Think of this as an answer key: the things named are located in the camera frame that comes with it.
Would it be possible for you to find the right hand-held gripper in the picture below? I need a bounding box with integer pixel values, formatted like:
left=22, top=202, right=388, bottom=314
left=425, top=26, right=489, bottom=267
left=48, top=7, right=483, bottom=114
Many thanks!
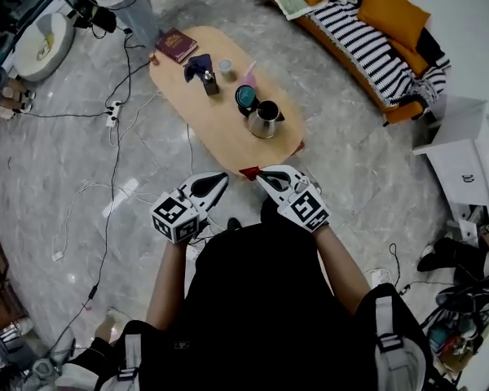
left=255, top=165, right=332, bottom=235

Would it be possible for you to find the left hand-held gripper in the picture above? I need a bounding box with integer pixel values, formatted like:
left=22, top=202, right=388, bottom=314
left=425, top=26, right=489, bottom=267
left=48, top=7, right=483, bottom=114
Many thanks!
left=150, top=170, right=231, bottom=245

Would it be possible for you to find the small red packet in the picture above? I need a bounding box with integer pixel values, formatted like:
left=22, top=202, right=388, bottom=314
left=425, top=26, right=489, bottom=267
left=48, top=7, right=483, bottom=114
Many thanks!
left=238, top=165, right=264, bottom=182

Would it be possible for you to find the steel electric kettle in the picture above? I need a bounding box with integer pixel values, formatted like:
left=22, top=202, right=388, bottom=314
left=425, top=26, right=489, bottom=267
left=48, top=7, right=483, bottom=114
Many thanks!
left=233, top=84, right=286, bottom=140

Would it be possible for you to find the person's right forearm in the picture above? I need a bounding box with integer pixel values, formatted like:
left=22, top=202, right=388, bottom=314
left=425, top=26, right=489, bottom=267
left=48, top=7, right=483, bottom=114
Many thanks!
left=312, top=224, right=372, bottom=315

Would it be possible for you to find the person's left forearm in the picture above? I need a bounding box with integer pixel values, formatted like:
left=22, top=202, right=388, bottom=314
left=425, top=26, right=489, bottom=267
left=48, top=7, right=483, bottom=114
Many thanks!
left=146, top=240, right=199, bottom=329

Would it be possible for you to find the oval wooden coffee table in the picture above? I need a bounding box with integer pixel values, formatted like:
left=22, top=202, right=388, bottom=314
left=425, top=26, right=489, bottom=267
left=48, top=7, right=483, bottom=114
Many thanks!
left=148, top=25, right=307, bottom=178

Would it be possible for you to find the pink cup with straw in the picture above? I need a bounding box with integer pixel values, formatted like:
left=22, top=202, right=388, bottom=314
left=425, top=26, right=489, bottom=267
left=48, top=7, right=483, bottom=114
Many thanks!
left=242, top=60, right=258, bottom=87

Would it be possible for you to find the person's black clothing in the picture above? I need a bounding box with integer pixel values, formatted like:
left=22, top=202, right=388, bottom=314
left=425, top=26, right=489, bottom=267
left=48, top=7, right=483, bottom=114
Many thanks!
left=95, top=200, right=433, bottom=391

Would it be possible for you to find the dark blue cloth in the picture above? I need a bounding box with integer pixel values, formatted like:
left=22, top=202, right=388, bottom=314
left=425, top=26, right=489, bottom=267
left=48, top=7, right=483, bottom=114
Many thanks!
left=183, top=53, right=215, bottom=84

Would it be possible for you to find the white power strip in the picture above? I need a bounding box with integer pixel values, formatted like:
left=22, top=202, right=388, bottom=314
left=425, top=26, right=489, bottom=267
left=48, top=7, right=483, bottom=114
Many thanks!
left=104, top=100, right=122, bottom=128
left=364, top=266, right=392, bottom=288

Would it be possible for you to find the orange sofa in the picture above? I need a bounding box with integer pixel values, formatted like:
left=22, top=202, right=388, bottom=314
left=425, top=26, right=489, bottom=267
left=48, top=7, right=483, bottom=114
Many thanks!
left=248, top=0, right=452, bottom=128

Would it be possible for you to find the maroon book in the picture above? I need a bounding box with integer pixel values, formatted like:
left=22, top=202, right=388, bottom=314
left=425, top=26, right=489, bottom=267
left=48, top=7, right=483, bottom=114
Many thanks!
left=154, top=28, right=199, bottom=64

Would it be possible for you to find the black and white striped blanket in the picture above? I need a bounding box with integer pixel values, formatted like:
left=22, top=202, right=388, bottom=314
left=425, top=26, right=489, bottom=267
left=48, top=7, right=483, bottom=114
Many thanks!
left=252, top=0, right=449, bottom=109

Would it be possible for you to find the white cabinet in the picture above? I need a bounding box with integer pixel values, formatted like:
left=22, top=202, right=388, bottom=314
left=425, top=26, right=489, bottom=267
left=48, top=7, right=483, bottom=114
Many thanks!
left=413, top=95, right=489, bottom=235

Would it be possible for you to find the black office chair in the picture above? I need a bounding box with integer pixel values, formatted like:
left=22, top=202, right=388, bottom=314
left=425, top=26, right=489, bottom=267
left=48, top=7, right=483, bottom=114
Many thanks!
left=435, top=275, right=489, bottom=313

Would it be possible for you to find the round white pet bed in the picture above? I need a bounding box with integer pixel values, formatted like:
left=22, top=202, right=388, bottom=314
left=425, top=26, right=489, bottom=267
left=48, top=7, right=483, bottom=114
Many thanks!
left=14, top=12, right=75, bottom=83

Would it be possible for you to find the long black cable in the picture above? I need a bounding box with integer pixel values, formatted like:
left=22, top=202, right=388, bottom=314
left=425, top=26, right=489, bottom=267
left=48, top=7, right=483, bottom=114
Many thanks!
left=48, top=112, right=121, bottom=358

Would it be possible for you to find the long white cable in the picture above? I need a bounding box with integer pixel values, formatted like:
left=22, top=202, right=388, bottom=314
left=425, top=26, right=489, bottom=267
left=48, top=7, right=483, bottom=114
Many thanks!
left=51, top=179, right=164, bottom=262

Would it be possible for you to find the grey shoulder strap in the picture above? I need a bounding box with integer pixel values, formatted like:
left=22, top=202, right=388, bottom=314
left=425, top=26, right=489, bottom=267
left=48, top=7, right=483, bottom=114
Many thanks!
left=117, top=332, right=143, bottom=382
left=372, top=295, right=429, bottom=391

